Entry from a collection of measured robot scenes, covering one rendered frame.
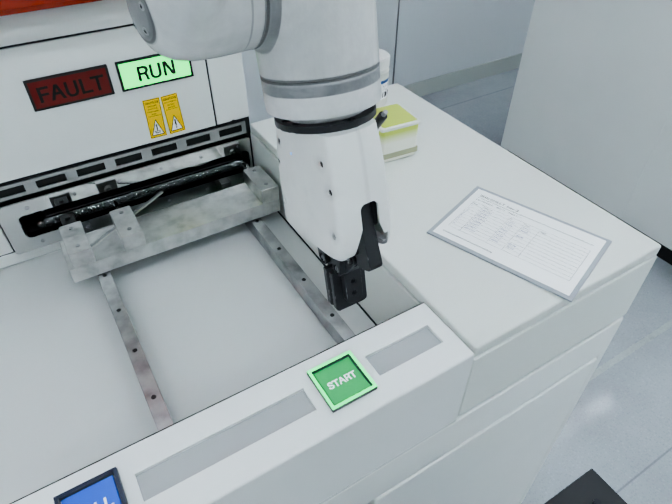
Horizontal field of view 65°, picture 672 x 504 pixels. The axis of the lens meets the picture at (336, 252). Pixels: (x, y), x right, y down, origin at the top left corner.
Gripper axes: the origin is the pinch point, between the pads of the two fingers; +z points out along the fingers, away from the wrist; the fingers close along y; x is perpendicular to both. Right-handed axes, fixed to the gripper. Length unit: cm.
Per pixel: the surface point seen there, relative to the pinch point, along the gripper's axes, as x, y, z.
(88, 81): -10, -57, -11
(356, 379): 1.3, -2.8, 14.9
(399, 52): 167, -219, 36
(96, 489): -25.3, -5.1, 14.3
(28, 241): -27, -61, 12
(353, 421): -1.5, 0.9, 16.1
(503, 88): 237, -207, 70
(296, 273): 8.6, -33.1, 20.1
